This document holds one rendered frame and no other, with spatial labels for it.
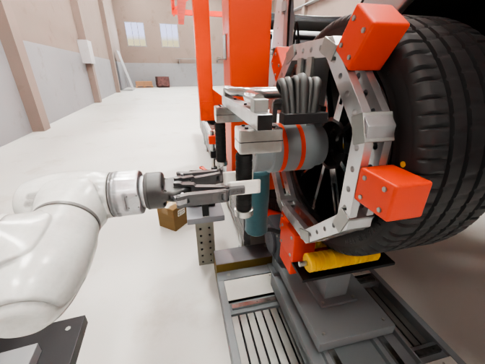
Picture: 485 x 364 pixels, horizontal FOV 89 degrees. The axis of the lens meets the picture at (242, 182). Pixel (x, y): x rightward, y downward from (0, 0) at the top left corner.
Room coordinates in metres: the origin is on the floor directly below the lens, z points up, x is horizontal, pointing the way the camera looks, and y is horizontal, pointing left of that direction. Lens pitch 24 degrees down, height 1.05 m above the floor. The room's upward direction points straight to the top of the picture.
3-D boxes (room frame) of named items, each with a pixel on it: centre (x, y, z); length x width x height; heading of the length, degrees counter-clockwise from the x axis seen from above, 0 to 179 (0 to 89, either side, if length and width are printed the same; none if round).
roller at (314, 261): (0.62, -0.32, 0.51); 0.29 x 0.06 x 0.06; 103
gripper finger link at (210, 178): (0.49, 0.09, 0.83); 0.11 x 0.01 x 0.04; 119
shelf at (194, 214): (1.15, 0.21, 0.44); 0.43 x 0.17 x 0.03; 13
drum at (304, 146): (0.69, -0.12, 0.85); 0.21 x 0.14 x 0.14; 103
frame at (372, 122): (0.71, -0.19, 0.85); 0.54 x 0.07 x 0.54; 13
